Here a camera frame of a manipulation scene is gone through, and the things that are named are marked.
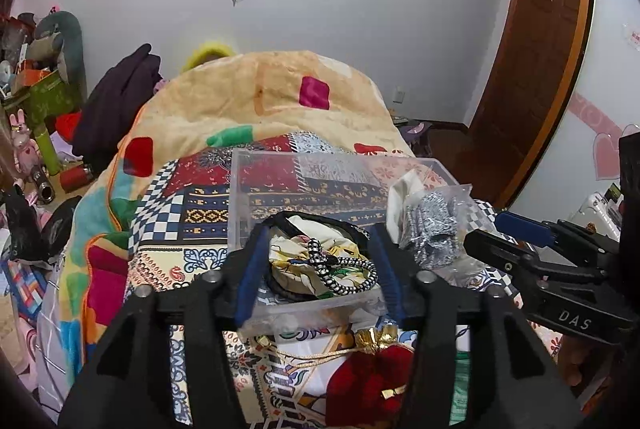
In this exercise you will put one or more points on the colourful checked floor mat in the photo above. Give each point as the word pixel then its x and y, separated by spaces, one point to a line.
pixel 22 289

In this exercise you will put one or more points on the clear plastic storage box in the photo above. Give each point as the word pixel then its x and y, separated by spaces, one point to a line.
pixel 300 169

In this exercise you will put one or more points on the silver glitter pouch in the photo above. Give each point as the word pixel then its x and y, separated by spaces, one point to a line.
pixel 430 229

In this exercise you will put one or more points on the green cardboard box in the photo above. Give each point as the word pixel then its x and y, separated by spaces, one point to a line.
pixel 47 96

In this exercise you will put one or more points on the person's right hand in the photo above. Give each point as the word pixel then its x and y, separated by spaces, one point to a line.
pixel 570 361

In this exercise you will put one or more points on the pink heart wall sticker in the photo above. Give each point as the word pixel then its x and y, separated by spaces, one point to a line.
pixel 610 154

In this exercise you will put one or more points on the green cloth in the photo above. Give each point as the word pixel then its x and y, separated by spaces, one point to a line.
pixel 461 384

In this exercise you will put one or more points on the purple stool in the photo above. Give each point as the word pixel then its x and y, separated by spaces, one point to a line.
pixel 417 131

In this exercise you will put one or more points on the white wall outlet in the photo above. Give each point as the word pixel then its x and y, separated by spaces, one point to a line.
pixel 399 95

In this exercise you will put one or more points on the red bottle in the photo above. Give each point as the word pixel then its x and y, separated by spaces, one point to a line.
pixel 75 178

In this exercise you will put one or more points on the black elastic headband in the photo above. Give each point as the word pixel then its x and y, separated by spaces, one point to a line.
pixel 346 223

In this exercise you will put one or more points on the yellow quilt with colour patches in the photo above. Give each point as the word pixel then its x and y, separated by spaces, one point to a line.
pixel 250 79

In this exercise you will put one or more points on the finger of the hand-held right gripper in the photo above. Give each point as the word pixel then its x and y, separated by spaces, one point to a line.
pixel 505 254
pixel 522 229

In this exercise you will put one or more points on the green dinosaur plush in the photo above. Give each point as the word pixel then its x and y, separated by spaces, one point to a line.
pixel 67 39

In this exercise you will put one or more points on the green tube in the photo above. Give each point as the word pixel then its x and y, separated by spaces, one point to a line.
pixel 47 154

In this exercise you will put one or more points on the pink ribbon wall sticker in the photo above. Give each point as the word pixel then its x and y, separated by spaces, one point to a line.
pixel 592 111

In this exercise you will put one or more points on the cartoon print cloth pouch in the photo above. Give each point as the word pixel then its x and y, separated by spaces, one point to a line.
pixel 287 254

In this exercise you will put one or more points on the dark purple garment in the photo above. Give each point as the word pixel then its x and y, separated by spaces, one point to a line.
pixel 115 104

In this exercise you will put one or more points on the white plastic bag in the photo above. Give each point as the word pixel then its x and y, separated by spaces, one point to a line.
pixel 595 214

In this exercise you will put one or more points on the brown wooden door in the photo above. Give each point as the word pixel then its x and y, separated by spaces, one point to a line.
pixel 540 59

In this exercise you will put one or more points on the white cloth bag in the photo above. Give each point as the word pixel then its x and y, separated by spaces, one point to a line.
pixel 407 189

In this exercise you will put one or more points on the pink rabbit toy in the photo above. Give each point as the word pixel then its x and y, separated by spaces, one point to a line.
pixel 22 141

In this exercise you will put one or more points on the yellow fluffy toy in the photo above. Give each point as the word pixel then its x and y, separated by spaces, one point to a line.
pixel 205 51

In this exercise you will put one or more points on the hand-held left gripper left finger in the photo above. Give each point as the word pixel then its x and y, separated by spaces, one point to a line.
pixel 250 276

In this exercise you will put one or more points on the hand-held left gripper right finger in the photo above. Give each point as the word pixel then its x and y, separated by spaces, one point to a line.
pixel 387 276

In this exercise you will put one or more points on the black cylinder flashlight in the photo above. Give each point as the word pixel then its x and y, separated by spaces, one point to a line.
pixel 42 186

